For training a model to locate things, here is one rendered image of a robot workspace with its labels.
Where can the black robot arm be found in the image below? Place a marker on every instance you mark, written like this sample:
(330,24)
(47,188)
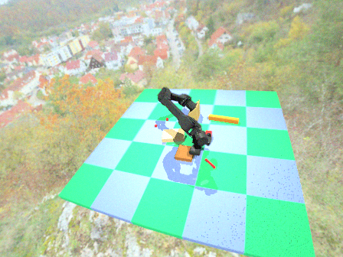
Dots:
(187,123)

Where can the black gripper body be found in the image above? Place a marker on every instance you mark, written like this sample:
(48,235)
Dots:
(196,150)

